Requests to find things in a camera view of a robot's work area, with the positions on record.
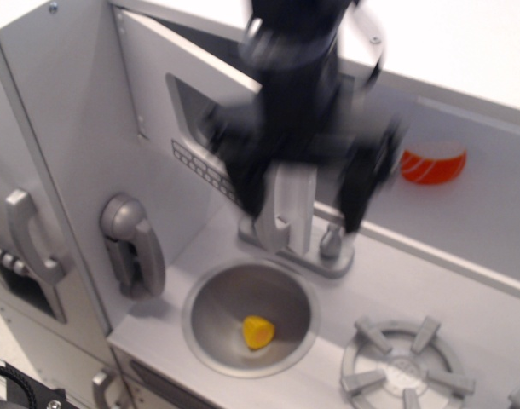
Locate grey toy wall phone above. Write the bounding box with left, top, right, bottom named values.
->
left=100, top=193, right=165, bottom=301

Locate yellow toy corn piece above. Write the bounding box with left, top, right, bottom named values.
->
left=242, top=315, right=275, bottom=350

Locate metal sink bowl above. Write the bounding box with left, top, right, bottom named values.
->
left=182, top=259, right=320, bottom=378

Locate grey oven door handle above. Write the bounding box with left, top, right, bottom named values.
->
left=91, top=369, right=120, bottom=409

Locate grey fridge door handle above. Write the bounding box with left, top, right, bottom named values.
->
left=5, top=189, right=65, bottom=286

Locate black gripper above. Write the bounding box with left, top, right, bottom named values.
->
left=202, top=63, right=402, bottom=233

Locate grey toy faucet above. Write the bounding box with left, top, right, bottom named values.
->
left=239, top=164, right=355, bottom=279

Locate black cable lower left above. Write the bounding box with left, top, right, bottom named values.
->
left=0, top=361, right=39, bottom=409

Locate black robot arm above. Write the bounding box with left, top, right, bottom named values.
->
left=201, top=1, right=402, bottom=233

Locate white microwave door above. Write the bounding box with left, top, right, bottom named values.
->
left=119, top=6, right=261, bottom=204

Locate grey stove burner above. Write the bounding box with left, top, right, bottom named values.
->
left=340, top=317, right=476, bottom=408

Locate orange toy salmon sushi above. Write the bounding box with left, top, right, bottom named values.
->
left=400, top=141, right=467, bottom=185

